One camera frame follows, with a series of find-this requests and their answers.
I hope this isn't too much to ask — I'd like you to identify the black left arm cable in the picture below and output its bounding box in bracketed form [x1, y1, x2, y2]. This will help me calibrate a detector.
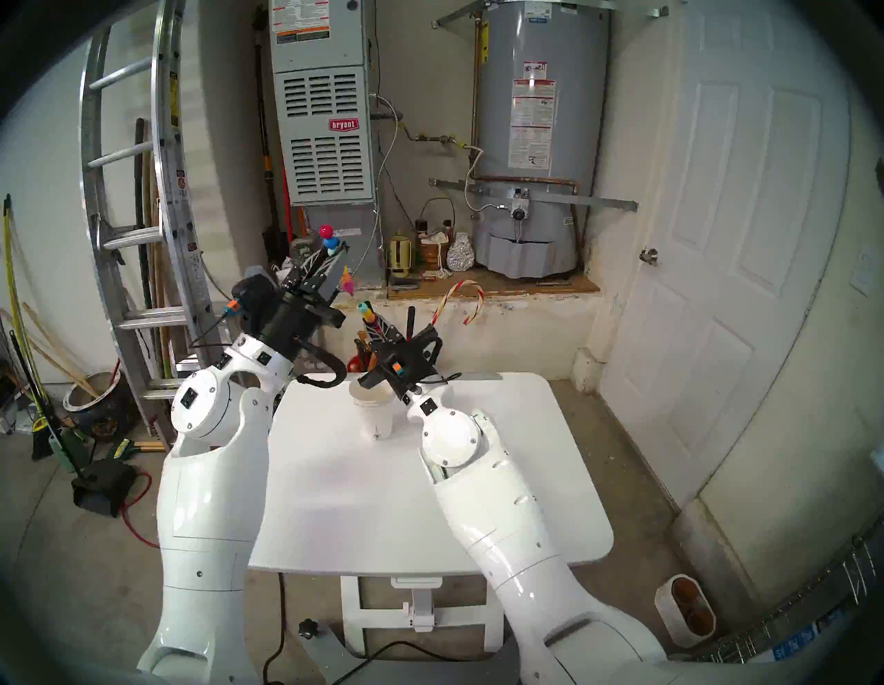
[296, 338, 347, 389]

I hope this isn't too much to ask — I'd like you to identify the grey bryant furnace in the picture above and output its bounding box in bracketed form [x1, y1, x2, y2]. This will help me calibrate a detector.
[268, 0, 384, 291]

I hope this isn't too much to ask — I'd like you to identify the small aluminium step ladder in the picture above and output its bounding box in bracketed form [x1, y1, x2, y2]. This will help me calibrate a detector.
[166, 304, 232, 401]

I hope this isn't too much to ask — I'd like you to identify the multicolour bead stacking marker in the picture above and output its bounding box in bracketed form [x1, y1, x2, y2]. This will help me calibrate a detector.
[319, 223, 355, 298]

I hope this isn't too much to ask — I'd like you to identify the black long tool handle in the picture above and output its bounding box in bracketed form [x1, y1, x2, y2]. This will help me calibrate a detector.
[135, 117, 154, 311]

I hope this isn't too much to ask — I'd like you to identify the blue ceramic pot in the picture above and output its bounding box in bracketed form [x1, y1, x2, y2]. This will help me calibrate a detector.
[62, 369, 135, 443]

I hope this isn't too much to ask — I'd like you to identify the white light switch plate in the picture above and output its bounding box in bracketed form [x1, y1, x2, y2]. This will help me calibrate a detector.
[849, 249, 881, 298]

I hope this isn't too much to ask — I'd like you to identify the white table leg frame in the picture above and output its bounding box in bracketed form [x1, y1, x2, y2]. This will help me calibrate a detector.
[340, 573, 506, 653]

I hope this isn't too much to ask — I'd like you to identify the metal strap above heater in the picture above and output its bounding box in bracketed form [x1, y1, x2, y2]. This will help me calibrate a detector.
[432, 0, 669, 28]

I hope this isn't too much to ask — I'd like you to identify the gas pipe yellow valve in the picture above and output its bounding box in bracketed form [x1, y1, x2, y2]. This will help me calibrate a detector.
[404, 131, 472, 150]

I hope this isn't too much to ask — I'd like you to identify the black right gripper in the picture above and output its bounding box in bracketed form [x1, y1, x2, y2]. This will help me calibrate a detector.
[359, 319, 425, 400]

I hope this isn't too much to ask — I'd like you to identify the aluminium extension ladder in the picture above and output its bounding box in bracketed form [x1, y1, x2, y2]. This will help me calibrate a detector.
[78, 0, 239, 450]

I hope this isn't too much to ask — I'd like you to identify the metal wire rack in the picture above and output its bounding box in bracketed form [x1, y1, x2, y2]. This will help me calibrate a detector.
[673, 514, 884, 685]

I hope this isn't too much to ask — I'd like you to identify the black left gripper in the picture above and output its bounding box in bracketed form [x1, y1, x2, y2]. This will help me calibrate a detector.
[231, 247, 352, 356]

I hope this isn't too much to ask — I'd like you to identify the wooden heater platform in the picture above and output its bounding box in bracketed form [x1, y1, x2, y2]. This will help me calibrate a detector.
[387, 273, 600, 299]

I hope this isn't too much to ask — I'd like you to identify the blue white printed box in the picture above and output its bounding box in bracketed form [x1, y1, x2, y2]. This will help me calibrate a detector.
[749, 615, 850, 681]

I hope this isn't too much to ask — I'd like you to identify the white panel door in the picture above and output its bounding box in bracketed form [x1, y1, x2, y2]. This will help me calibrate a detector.
[597, 0, 852, 508]

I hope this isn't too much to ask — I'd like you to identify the black floor cable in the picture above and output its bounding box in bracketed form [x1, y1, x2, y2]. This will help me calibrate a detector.
[262, 572, 287, 685]
[342, 639, 474, 685]

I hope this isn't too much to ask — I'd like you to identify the striped candy cane decoration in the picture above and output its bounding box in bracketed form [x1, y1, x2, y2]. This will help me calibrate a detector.
[432, 280, 486, 325]

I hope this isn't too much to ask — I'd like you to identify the black long handled dustpan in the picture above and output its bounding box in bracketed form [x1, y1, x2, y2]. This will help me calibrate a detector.
[8, 330, 137, 517]

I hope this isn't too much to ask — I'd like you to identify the copper riser pipe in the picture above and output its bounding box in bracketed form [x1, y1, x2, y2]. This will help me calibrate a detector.
[472, 17, 484, 177]

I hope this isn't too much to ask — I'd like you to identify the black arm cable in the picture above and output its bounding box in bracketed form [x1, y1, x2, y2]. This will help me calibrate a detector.
[296, 338, 347, 389]
[414, 330, 465, 384]

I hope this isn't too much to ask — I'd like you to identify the yellow handled broom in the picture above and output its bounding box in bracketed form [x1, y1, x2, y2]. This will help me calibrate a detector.
[2, 193, 56, 462]

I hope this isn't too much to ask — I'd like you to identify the brown wicker basket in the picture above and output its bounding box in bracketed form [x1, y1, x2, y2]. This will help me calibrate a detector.
[418, 198, 457, 271]

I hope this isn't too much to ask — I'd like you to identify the black orange handled shovel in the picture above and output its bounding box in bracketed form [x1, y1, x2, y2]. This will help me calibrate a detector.
[252, 10, 291, 264]

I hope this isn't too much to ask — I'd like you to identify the flexible metal conduit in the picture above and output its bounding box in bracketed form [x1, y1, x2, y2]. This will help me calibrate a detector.
[342, 93, 401, 284]

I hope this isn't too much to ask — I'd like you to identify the white two-hole planter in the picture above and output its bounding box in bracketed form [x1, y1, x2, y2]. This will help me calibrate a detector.
[654, 573, 717, 648]

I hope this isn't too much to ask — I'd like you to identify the wooden long tool handle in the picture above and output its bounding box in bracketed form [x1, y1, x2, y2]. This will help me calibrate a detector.
[145, 148, 170, 374]

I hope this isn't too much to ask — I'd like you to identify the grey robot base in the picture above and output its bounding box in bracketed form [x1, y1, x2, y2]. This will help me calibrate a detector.
[298, 618, 519, 685]

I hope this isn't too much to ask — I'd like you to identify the wooden stake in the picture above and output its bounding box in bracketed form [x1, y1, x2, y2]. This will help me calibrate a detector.
[21, 302, 101, 398]

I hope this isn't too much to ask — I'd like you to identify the grey metal heater strap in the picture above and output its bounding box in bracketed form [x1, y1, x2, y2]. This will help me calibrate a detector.
[428, 178, 640, 213]

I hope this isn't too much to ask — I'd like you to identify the red hose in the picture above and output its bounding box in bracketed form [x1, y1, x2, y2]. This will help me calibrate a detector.
[119, 471, 163, 551]

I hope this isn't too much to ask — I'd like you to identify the green plastic container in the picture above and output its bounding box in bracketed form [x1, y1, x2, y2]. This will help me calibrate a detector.
[47, 425, 90, 474]

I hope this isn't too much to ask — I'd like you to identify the grey water heater tank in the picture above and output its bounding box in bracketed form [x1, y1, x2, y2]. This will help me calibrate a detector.
[470, 0, 610, 279]

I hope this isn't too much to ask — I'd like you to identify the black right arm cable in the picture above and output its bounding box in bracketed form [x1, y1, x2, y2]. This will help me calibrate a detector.
[414, 330, 465, 384]

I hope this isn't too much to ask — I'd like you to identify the green yellow scrub brush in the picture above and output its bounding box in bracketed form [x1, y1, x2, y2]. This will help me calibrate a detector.
[105, 437, 168, 460]

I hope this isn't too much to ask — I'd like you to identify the white paper cup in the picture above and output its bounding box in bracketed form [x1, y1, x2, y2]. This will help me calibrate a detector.
[347, 380, 400, 441]

